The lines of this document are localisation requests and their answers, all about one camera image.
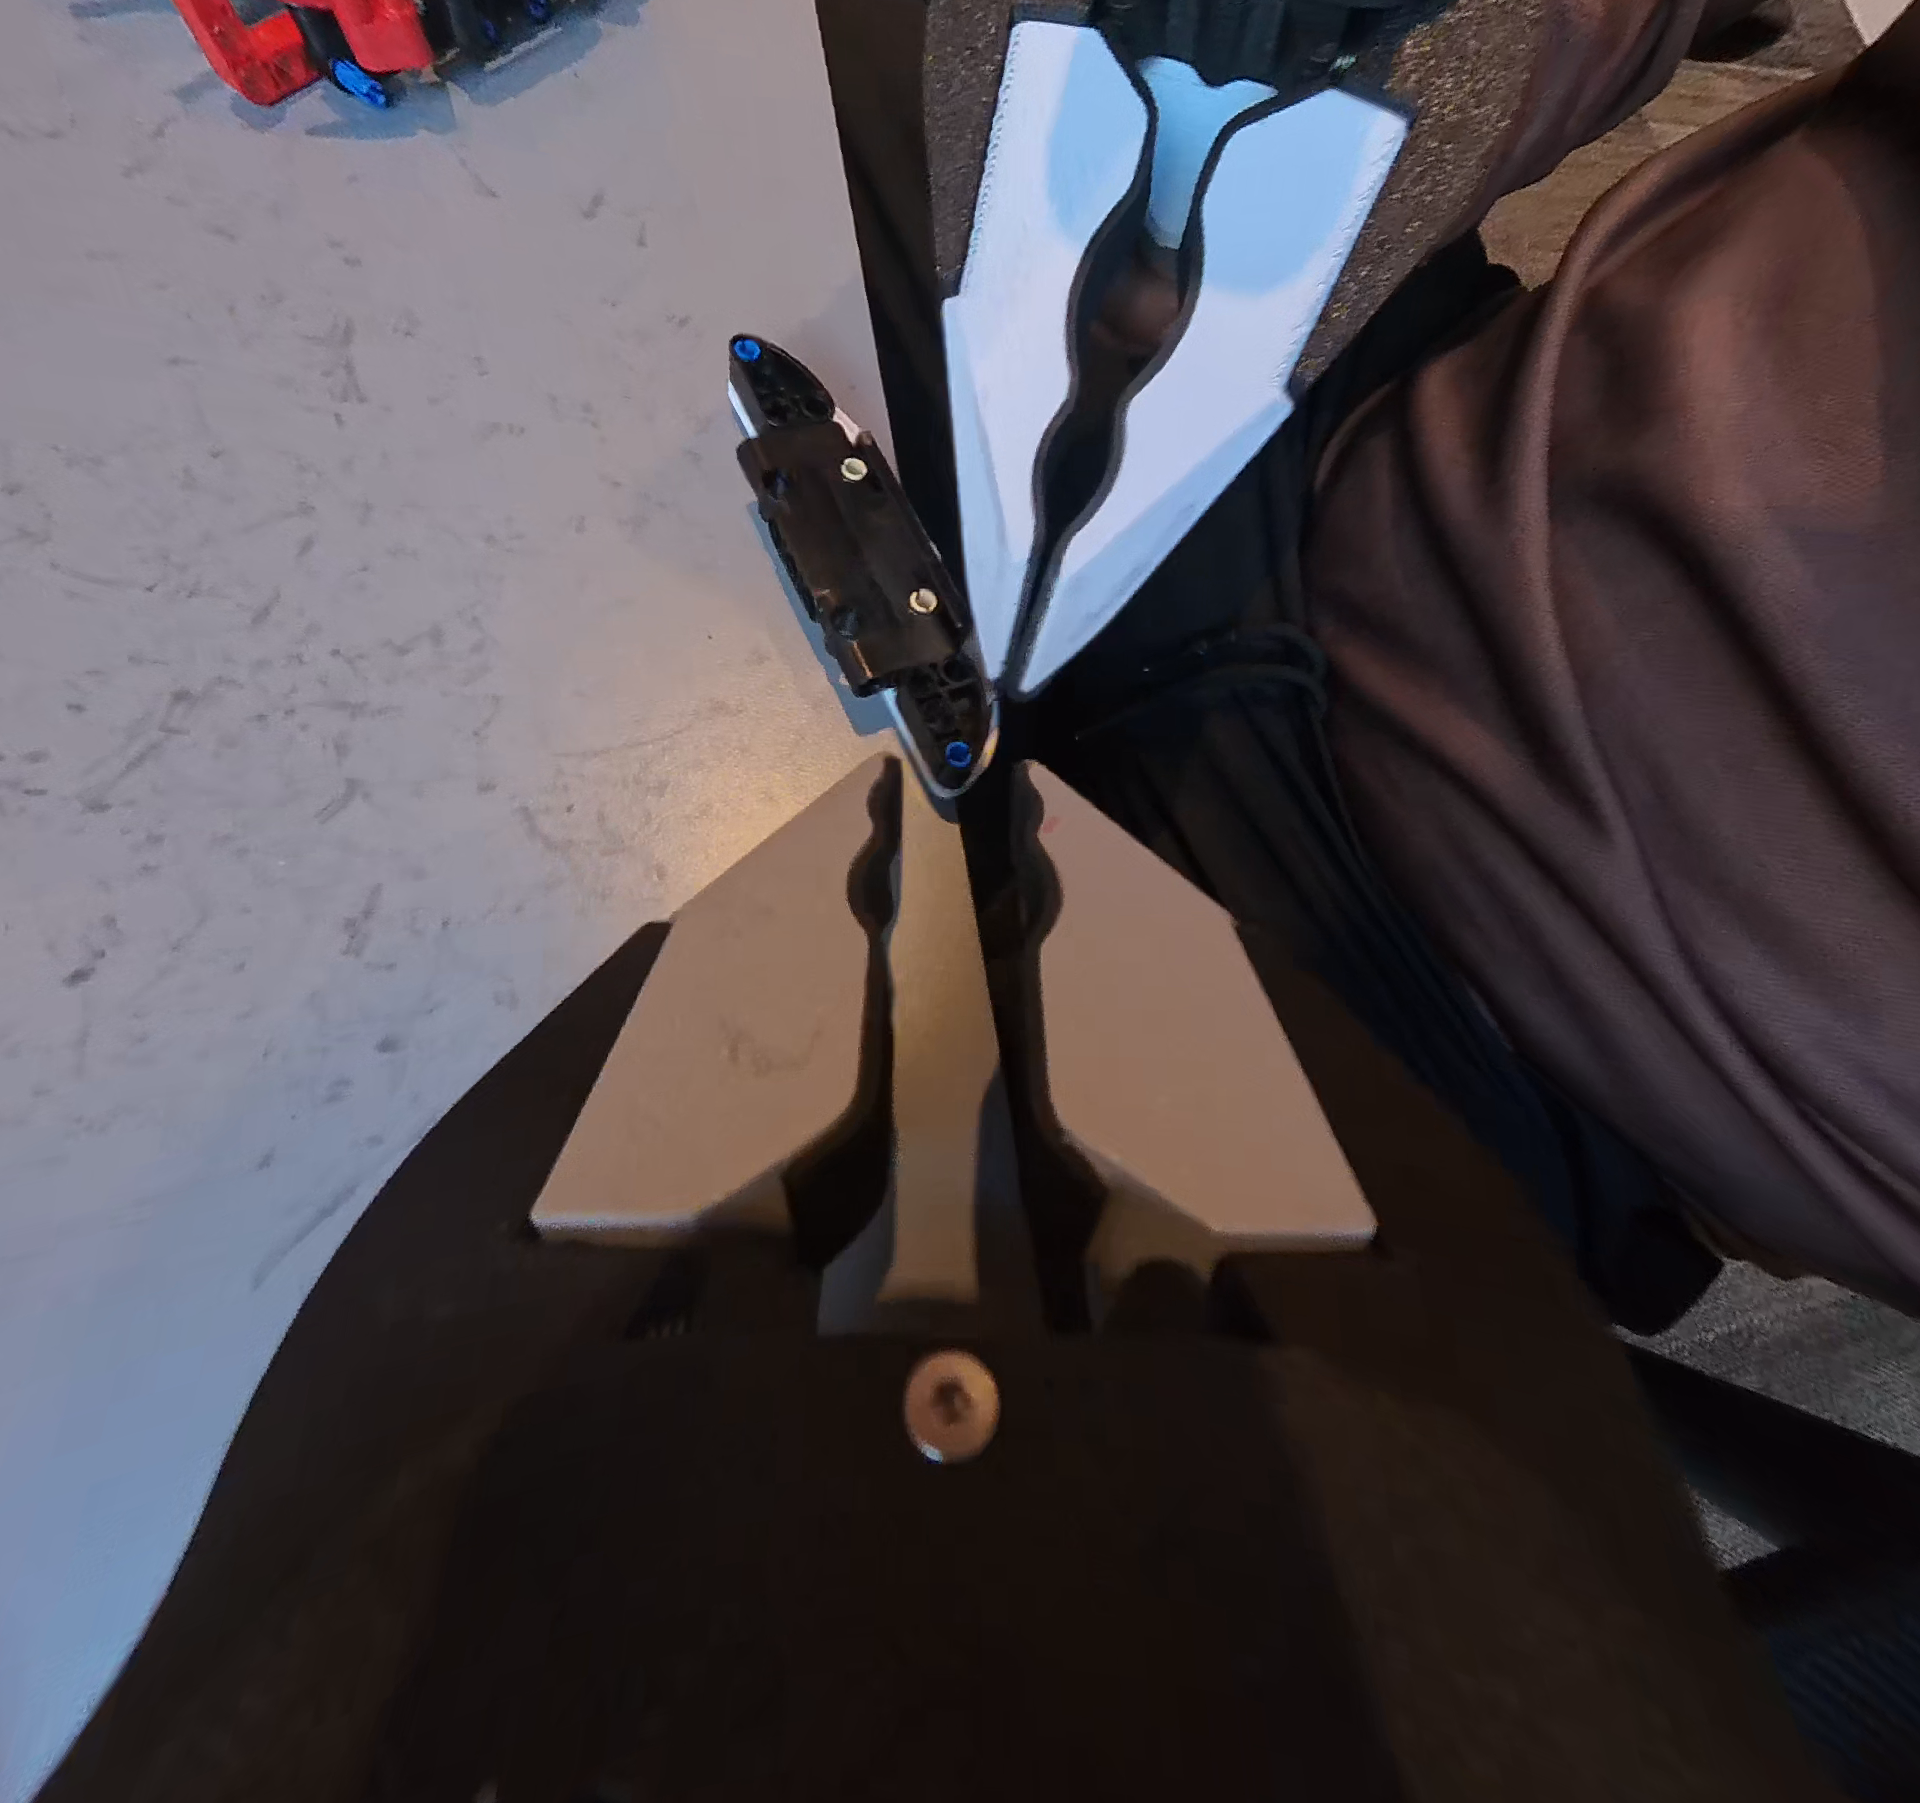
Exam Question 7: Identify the grey desk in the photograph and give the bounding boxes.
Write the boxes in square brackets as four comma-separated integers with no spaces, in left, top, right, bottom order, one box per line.
[0,0,977,1796]

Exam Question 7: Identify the black white toy car panel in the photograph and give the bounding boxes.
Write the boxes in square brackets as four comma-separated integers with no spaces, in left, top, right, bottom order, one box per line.
[727,329,1000,800]

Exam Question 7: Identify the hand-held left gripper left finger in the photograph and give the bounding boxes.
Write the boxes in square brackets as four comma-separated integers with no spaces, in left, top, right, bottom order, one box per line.
[529,755,908,1280]

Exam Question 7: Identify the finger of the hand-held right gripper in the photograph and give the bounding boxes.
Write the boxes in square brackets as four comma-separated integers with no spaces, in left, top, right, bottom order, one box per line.
[942,20,1159,688]
[1016,84,1415,695]

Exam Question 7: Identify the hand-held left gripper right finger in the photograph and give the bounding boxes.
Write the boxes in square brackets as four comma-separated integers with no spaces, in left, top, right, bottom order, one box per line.
[975,764,1381,1294]

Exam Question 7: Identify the person's black office chair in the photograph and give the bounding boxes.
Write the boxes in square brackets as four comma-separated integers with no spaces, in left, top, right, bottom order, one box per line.
[1613,1328,1920,1684]

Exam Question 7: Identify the person's brown shirt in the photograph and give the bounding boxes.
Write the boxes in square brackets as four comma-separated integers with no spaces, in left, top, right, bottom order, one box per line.
[1306,0,1920,1324]

